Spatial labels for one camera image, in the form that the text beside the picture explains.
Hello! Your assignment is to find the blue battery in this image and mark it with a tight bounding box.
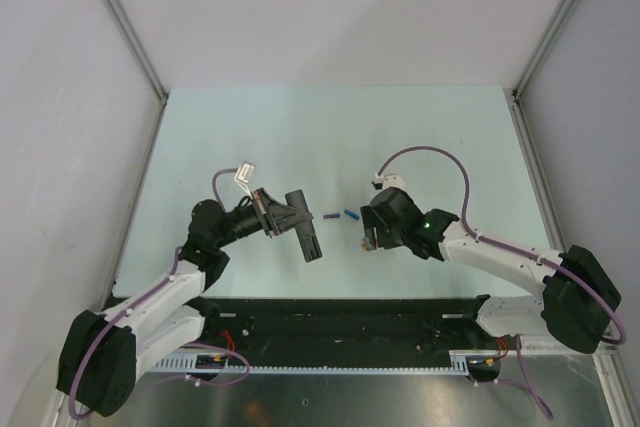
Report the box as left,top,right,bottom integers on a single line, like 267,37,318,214
344,209,360,220

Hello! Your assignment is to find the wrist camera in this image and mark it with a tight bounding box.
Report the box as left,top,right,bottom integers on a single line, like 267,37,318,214
371,173,406,191
234,162,255,197

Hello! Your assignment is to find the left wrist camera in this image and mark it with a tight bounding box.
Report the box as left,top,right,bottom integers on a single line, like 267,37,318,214
234,162,255,197

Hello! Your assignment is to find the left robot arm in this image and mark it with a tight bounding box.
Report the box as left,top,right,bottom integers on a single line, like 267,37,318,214
56,188,321,421

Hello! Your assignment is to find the grey cable duct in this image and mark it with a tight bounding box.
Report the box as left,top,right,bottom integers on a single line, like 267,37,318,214
150,349,501,376

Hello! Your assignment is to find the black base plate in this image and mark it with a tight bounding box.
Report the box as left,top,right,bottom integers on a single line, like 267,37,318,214
171,295,500,366

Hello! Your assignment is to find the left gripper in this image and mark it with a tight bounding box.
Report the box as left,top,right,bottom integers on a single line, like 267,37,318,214
214,188,312,248

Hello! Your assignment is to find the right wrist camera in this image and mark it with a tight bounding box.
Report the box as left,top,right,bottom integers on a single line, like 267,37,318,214
371,173,406,191

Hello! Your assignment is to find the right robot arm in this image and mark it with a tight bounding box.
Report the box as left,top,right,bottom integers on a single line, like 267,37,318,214
361,187,621,354

